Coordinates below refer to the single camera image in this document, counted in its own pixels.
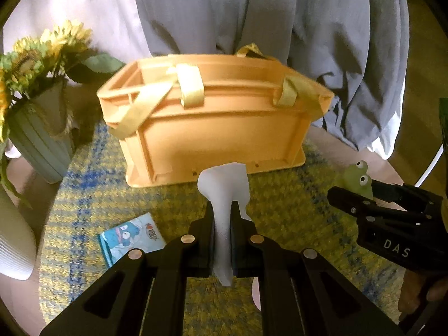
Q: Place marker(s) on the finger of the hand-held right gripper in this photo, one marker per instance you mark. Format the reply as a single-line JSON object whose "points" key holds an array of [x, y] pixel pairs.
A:
{"points": [[409, 196], [350, 199]]}

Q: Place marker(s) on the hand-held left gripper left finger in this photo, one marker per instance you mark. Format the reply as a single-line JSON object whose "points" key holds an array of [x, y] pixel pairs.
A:
{"points": [[209, 238]]}

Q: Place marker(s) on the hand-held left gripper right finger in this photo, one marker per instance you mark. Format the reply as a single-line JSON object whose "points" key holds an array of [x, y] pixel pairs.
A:
{"points": [[236, 238]]}

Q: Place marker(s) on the green frog plush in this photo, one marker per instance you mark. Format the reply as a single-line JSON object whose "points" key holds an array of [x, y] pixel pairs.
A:
{"points": [[355, 182]]}

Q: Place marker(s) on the white sock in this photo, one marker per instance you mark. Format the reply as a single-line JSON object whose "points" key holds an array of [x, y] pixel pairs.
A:
{"points": [[224, 199]]}

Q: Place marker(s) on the orange plastic crate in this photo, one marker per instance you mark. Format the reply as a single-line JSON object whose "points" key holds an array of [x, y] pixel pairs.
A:
{"points": [[217, 140]]}

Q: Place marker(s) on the person's right hand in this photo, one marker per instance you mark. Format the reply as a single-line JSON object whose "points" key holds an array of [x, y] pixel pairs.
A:
{"points": [[416, 290]]}

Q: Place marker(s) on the white curved tube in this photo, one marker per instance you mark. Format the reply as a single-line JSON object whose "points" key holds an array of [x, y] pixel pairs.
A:
{"points": [[432, 164]]}

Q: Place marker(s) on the small blue picture book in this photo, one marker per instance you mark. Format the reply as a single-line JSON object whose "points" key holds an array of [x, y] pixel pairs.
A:
{"points": [[129, 234]]}

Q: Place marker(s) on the yellow blue plaid blanket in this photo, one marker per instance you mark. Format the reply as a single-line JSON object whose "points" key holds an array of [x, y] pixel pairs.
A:
{"points": [[87, 196]]}

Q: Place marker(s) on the white ribbed plant pot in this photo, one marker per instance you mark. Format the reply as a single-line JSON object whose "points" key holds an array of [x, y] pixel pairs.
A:
{"points": [[14, 238]]}

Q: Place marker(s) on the green ribbed vase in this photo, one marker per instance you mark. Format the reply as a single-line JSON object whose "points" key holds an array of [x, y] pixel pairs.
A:
{"points": [[38, 140]]}

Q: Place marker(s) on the wide grey curtain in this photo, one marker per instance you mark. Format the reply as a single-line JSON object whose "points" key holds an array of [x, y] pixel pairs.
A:
{"points": [[262, 14]]}

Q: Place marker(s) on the sunflower bouquet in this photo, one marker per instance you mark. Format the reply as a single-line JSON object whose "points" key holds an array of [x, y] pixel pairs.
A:
{"points": [[26, 63]]}

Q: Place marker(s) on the pale pink curtain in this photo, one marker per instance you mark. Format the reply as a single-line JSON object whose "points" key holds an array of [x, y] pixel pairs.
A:
{"points": [[87, 0]]}

